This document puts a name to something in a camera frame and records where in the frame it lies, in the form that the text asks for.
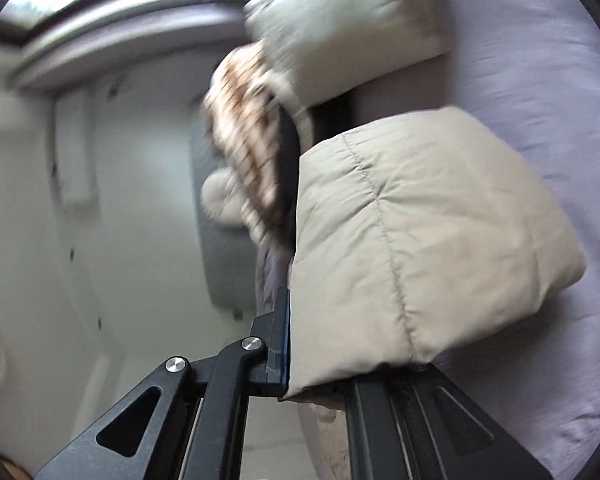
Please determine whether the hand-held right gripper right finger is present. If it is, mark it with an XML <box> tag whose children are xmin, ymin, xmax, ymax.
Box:
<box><xmin>344</xmin><ymin>361</ymin><xmax>557</xmax><ymax>480</ymax></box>

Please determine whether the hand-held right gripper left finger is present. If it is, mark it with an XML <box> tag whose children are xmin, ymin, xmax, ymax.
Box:
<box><xmin>32</xmin><ymin>287</ymin><xmax>292</xmax><ymax>480</ymax></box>

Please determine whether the beige puffer jacket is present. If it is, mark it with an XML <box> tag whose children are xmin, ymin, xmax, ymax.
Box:
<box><xmin>279</xmin><ymin>106</ymin><xmax>587</xmax><ymax>480</ymax></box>

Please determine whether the round white pillow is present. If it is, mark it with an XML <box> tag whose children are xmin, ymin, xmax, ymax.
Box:
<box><xmin>201</xmin><ymin>167</ymin><xmax>253</xmax><ymax>228</ymax></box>

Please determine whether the black garment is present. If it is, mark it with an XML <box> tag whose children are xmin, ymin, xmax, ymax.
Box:
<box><xmin>274</xmin><ymin>104</ymin><xmax>302</xmax><ymax>253</ymax></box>

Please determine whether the cream striped garment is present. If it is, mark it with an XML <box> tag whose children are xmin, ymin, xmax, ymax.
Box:
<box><xmin>202</xmin><ymin>42</ymin><xmax>301</xmax><ymax>247</ymax></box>

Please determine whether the white puffer jacket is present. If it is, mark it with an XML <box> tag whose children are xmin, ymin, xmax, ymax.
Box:
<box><xmin>236</xmin><ymin>0</ymin><xmax>456</xmax><ymax>148</ymax></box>

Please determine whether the purple blanket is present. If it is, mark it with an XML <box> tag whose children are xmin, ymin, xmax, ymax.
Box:
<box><xmin>254</xmin><ymin>0</ymin><xmax>600</xmax><ymax>480</ymax></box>

